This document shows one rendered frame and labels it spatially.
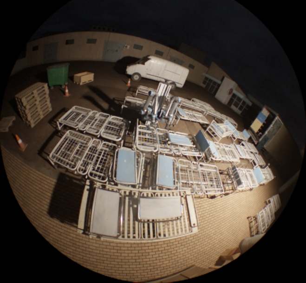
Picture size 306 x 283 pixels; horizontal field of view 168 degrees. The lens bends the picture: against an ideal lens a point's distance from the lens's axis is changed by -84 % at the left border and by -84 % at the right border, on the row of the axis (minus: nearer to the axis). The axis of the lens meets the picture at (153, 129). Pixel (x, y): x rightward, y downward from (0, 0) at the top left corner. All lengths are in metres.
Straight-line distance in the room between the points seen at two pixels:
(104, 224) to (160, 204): 0.89
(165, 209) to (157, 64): 9.00
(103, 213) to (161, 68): 9.31
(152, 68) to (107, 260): 10.14
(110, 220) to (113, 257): 1.06
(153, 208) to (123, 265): 1.47
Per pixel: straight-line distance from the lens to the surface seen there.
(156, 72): 9.23
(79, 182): 2.54
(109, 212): 1.65
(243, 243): 4.32
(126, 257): 2.46
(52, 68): 6.93
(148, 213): 1.71
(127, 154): 2.14
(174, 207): 1.87
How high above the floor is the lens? 2.30
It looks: 37 degrees down
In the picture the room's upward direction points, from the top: 22 degrees clockwise
